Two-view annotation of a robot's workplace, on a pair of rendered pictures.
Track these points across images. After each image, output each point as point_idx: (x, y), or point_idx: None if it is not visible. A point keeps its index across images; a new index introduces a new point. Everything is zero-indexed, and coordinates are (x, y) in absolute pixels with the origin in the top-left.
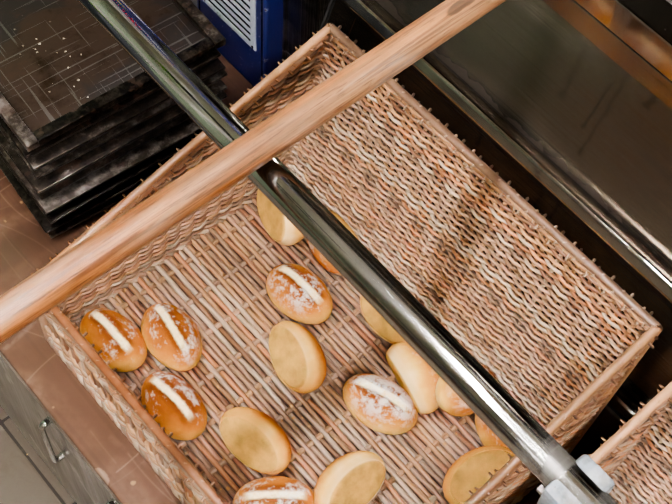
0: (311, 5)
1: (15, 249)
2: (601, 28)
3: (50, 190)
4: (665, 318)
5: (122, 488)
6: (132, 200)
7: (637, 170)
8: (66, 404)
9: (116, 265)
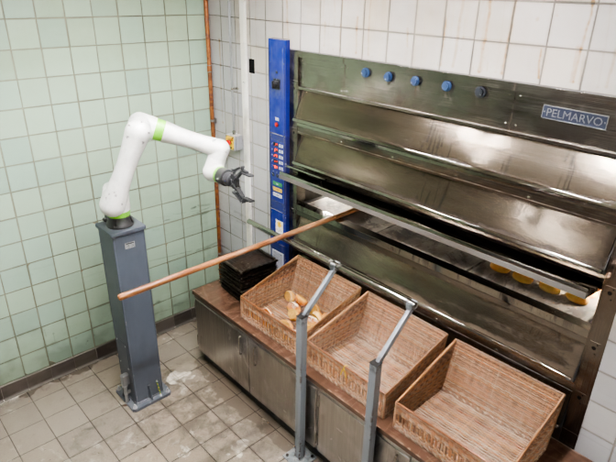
0: (294, 257)
1: (234, 305)
2: (341, 230)
3: (243, 288)
4: (364, 291)
5: (258, 336)
6: (260, 282)
7: (351, 256)
8: (246, 325)
9: (256, 301)
